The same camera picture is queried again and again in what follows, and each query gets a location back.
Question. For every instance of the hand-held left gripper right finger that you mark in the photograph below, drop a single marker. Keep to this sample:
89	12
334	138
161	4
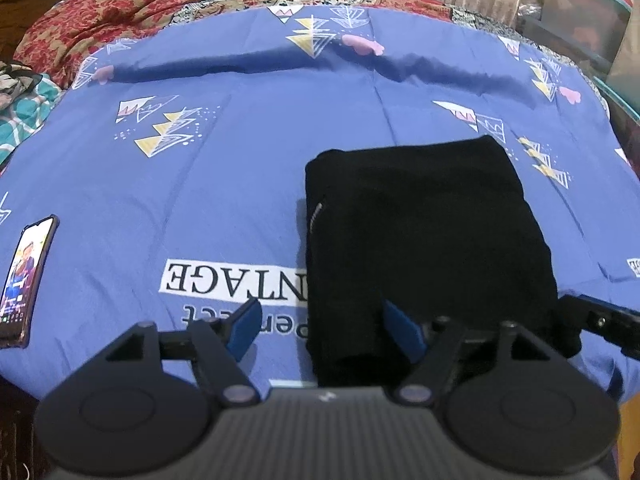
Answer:
402	332

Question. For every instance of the black pants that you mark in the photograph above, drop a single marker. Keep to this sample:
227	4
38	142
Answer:
430	230

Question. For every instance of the smartphone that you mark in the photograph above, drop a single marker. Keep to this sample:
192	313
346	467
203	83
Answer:
25	280

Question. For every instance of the wooden headboard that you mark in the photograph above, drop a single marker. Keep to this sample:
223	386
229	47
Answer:
45	0

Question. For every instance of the black white floral cloth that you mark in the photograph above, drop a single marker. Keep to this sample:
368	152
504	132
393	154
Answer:
15	85

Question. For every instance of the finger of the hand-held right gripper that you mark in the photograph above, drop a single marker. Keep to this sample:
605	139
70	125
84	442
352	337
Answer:
607	319

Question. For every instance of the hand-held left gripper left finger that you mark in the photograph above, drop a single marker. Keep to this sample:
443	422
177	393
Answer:
246	329

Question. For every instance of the teal patterned cloth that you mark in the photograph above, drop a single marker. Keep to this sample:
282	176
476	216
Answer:
27	110

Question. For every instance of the red floral blanket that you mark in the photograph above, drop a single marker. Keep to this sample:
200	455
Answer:
100	15

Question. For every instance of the blue printed bed sheet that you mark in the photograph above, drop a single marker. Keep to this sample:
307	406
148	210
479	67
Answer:
240	160

